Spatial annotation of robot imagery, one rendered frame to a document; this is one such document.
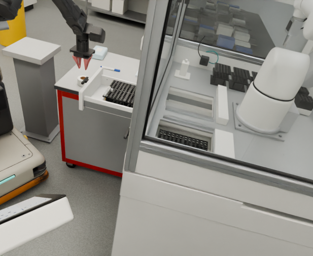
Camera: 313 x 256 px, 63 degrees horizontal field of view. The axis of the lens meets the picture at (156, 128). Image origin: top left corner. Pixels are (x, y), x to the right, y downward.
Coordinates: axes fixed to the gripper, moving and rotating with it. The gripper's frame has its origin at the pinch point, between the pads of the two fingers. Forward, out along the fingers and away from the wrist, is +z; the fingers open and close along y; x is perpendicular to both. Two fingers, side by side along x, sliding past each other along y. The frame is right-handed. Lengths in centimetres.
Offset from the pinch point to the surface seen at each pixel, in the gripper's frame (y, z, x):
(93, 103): 9.5, 12.7, -9.1
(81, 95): 4.3, 8.8, -10.9
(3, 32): -183, 77, 176
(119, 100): 21.2, 10.3, -5.0
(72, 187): -10, 100, 2
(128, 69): 9, 23, 55
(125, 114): 25.7, 14.4, -8.9
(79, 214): 4, 100, -17
